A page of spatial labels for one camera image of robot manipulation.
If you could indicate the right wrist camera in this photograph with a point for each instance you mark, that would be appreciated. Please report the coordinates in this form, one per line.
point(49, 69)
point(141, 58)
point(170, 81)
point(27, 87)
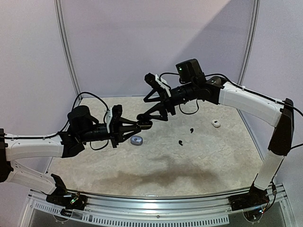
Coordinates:
point(158, 84)

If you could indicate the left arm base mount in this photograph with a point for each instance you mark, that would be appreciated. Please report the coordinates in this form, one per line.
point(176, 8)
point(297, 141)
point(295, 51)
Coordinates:
point(60, 196)

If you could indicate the right frame post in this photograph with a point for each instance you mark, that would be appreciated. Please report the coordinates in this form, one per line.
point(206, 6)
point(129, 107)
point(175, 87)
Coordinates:
point(250, 39)

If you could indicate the frame post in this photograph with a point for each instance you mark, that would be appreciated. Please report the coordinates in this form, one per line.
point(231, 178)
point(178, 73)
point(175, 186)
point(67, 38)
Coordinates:
point(66, 48)
point(250, 39)

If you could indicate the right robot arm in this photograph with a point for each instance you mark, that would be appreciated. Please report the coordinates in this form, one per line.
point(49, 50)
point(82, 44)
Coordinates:
point(219, 90)

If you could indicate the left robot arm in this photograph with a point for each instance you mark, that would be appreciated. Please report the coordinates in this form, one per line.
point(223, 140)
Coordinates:
point(83, 128)

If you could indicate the black charging case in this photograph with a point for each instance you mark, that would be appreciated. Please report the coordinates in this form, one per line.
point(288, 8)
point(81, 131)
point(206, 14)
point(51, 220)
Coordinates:
point(144, 122)

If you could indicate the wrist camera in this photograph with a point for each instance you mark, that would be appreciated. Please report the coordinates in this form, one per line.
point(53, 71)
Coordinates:
point(111, 113)
point(158, 84)

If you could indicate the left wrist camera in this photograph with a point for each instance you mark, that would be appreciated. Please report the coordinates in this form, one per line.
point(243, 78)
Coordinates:
point(111, 113)

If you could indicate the left frame post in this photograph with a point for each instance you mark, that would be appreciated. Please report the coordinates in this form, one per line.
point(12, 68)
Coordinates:
point(66, 48)

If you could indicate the white earbud charging case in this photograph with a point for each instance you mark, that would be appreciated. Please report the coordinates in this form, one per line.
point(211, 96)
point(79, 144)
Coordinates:
point(216, 123)

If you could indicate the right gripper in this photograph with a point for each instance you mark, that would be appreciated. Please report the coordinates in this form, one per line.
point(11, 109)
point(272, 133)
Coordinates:
point(166, 100)

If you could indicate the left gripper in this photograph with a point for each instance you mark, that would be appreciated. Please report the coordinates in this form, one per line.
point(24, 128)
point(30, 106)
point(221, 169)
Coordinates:
point(122, 138)

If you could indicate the aluminium front rail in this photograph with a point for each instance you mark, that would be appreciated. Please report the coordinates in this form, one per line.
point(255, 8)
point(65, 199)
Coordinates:
point(211, 210)

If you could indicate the purple round charging case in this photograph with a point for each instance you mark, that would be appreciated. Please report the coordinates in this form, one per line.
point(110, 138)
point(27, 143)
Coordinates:
point(136, 140)

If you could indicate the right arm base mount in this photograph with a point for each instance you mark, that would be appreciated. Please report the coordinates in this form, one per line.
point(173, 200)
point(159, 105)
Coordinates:
point(254, 197)

